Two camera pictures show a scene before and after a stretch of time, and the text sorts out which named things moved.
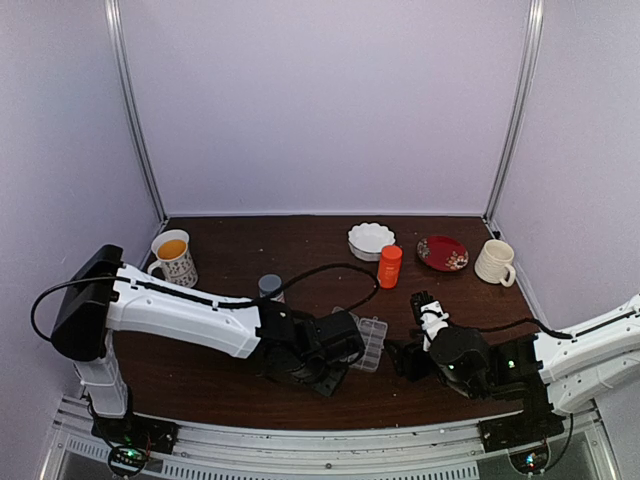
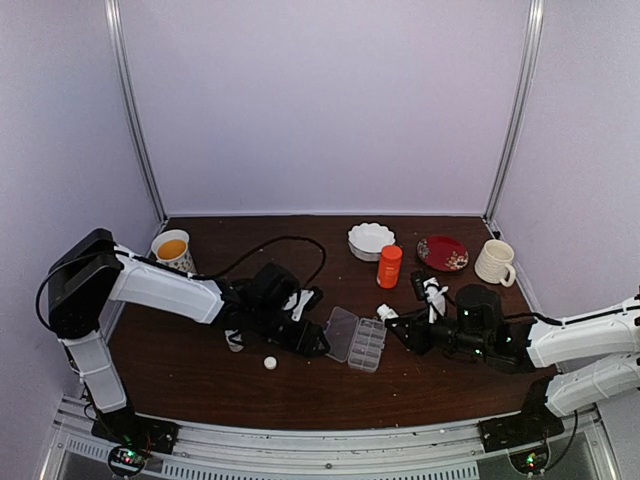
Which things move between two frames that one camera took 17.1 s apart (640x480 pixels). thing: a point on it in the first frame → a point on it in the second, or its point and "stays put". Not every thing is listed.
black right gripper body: (410, 359) → (473, 345)
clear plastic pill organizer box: (374, 332) stays put
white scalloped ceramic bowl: (366, 241) stays put
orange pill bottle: (390, 266) stays put
